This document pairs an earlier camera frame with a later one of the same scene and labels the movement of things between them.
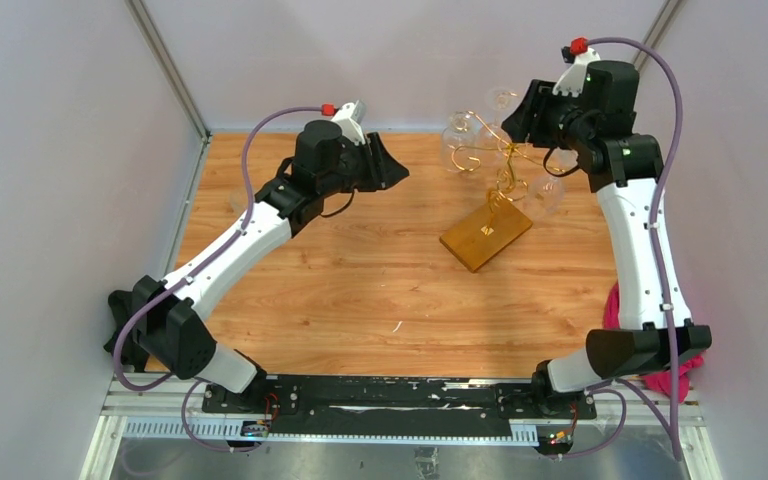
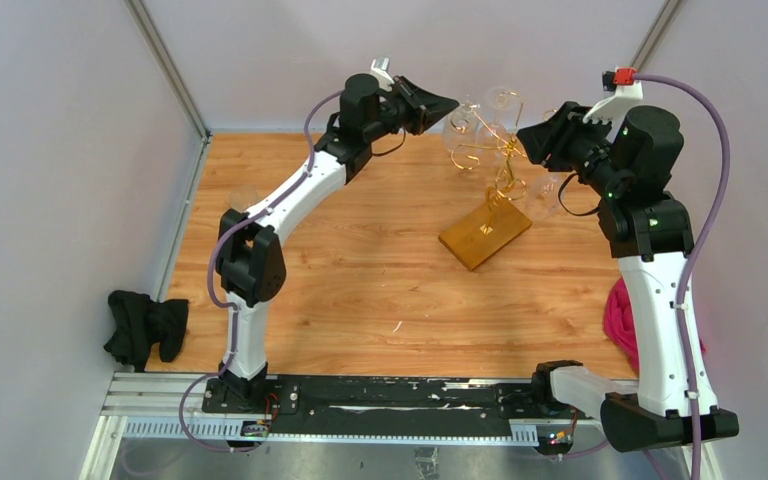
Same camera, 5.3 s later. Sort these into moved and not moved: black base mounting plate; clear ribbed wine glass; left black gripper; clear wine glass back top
Moved: left black gripper
Not moved: clear wine glass back top; black base mounting plate; clear ribbed wine glass
